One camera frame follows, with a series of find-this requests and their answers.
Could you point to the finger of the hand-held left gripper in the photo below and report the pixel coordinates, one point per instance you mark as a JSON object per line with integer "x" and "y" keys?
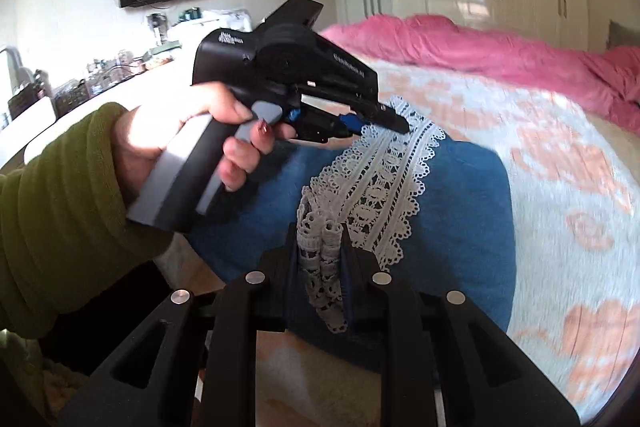
{"x": 352, "y": 123}
{"x": 392, "y": 119}

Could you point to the pink duvet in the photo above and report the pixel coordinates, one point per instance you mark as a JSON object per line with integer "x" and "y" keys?
{"x": 500, "y": 47}

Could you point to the dark wicker basket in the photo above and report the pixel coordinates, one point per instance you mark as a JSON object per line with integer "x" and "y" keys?
{"x": 70, "y": 99}

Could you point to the person's left hand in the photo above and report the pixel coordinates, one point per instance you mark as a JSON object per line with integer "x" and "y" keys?
{"x": 165, "y": 117}

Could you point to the white peach fleece blanket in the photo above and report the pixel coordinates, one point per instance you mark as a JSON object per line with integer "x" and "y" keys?
{"x": 550, "y": 187}

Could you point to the white desk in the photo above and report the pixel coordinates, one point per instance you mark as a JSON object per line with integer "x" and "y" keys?
{"x": 35, "y": 127}

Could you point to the person's left forearm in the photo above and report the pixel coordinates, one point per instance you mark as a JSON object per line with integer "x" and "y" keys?
{"x": 60, "y": 217}

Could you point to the clutter of jars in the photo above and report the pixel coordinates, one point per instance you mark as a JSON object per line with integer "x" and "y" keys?
{"x": 120, "y": 64}

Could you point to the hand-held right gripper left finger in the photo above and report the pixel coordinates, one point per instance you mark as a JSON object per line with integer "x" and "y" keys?
{"x": 292, "y": 287}

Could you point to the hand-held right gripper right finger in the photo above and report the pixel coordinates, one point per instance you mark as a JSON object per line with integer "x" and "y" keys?
{"x": 349, "y": 292}

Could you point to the blue denim pants lace hem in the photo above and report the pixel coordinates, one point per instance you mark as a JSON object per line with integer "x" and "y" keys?
{"x": 465, "y": 232}

